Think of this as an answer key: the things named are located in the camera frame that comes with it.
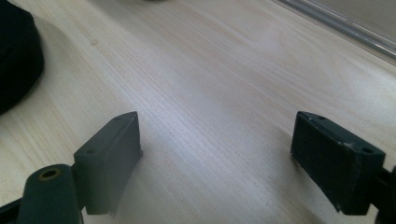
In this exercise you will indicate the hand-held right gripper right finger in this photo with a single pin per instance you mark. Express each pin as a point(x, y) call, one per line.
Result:
point(336, 165)

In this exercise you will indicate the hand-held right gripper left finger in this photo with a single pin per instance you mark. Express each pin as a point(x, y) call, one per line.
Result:
point(109, 161)

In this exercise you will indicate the dark round object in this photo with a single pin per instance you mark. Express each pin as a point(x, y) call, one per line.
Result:
point(17, 59)

